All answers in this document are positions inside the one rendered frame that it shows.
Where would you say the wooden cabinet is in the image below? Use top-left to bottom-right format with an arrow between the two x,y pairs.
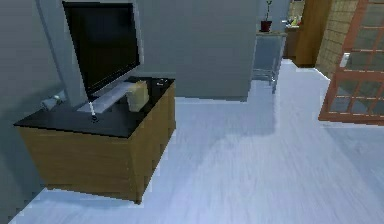
283,0 -> 334,69

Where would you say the grey metal side table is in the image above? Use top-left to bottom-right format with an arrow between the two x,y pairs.
252,30 -> 288,95

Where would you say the red framed glass door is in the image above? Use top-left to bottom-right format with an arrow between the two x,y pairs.
318,0 -> 384,126

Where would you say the silver door handle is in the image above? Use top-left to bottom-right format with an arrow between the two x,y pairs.
339,52 -> 351,69

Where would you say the wooden black-topped television stand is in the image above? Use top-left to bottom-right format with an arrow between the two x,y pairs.
13,76 -> 177,205

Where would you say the dark red potted plant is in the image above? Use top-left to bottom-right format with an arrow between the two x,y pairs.
259,0 -> 273,33

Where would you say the black flat television set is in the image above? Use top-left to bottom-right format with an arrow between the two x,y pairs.
61,0 -> 145,113

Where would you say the beige box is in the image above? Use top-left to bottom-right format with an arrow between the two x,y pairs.
125,80 -> 150,113

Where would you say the small white candle stick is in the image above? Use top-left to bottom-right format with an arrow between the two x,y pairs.
88,101 -> 100,123

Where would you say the grey cylindrical object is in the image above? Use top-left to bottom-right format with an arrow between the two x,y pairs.
40,91 -> 67,112

